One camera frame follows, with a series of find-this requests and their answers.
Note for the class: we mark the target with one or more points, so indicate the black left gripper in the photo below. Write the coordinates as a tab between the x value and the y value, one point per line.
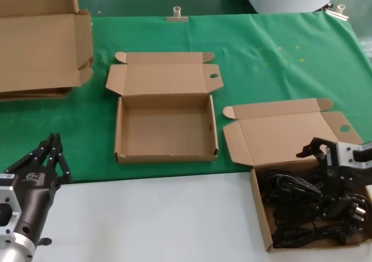
33	195

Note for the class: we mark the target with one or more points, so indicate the large open cardboard carton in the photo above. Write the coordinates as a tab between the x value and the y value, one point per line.
37	50

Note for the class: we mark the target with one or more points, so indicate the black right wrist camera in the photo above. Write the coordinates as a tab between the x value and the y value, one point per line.
363	156

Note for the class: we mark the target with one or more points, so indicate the silver binder clip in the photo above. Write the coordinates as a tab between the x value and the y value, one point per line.
338	12
177	18

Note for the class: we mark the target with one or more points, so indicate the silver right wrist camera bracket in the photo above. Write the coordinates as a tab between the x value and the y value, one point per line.
346	154

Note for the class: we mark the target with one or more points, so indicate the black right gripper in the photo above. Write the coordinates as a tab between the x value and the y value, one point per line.
331	173

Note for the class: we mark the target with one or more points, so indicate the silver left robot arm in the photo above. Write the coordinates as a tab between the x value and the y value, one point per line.
14	250

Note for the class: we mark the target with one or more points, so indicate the green tablecloth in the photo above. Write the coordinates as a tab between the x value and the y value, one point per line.
261	70

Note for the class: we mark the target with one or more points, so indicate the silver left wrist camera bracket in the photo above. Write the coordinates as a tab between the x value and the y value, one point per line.
8	195

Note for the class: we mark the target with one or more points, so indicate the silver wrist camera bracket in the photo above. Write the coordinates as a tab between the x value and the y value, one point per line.
8	195
346	154

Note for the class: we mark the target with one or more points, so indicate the small open cardboard box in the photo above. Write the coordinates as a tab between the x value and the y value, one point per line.
165	134

